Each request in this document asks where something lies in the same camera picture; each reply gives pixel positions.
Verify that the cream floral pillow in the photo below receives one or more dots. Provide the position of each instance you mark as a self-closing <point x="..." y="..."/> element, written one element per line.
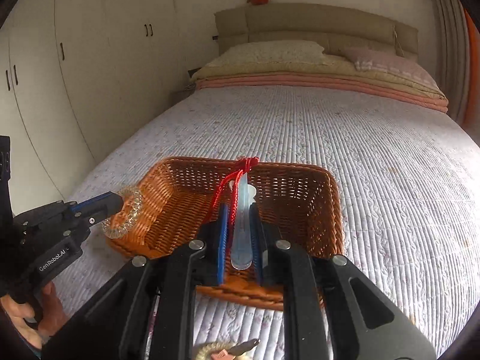
<point x="280" y="51"/>

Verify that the brown wicker basket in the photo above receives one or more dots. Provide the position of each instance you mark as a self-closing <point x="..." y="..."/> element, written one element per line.
<point x="301" y="199"/>

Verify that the folded yellow pink blanket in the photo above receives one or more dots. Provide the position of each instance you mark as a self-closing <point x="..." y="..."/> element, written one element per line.
<point x="335" y="73"/>

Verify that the person's left hand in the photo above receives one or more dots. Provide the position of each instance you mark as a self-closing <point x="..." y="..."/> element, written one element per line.
<point x="54" y="316"/>

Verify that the white wardrobe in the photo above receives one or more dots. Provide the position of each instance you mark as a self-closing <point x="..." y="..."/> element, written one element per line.
<point x="78" y="78"/>

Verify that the white quilted bedspread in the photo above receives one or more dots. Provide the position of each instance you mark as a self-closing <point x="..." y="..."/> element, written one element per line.
<point x="407" y="176"/>

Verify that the pink pillow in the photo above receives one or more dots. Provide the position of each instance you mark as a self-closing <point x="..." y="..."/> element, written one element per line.
<point x="372" y="60"/>

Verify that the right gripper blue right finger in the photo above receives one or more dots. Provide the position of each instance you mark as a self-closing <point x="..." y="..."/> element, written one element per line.
<point x="262" y="236"/>

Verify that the clear blue hair clip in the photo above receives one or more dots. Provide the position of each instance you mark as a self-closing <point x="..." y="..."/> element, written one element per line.
<point x="241" y="254"/>

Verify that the grey striped curtain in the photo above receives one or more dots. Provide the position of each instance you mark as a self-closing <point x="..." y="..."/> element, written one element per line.
<point x="453" y="56"/>

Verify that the beige padded headboard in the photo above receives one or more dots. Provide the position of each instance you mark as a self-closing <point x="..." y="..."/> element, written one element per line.
<point x="333" y="28"/>

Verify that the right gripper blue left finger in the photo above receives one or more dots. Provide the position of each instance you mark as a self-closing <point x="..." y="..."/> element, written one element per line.
<point x="217" y="246"/>

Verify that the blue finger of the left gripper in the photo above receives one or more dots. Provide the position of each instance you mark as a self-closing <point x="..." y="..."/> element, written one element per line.
<point x="98" y="208"/>

